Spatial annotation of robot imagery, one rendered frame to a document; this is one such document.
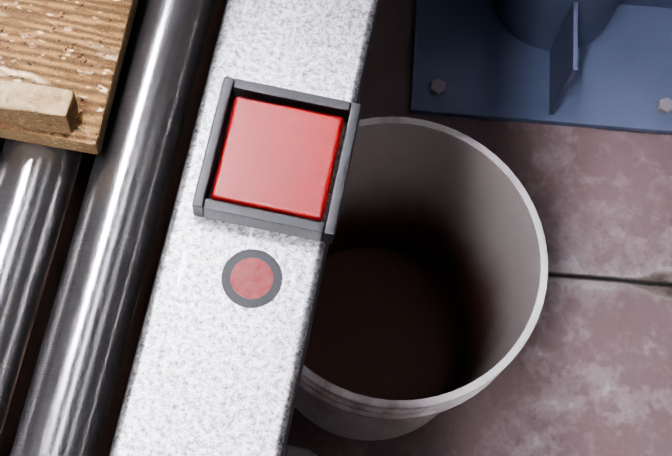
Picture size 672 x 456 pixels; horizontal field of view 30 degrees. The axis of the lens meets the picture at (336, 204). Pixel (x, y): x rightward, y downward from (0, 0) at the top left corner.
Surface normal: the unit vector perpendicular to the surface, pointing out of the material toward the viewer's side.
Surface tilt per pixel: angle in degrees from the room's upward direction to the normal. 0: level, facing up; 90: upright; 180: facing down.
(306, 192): 0
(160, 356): 0
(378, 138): 87
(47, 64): 0
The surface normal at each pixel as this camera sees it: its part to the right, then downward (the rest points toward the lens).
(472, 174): -0.64, 0.69
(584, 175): 0.05, -0.33
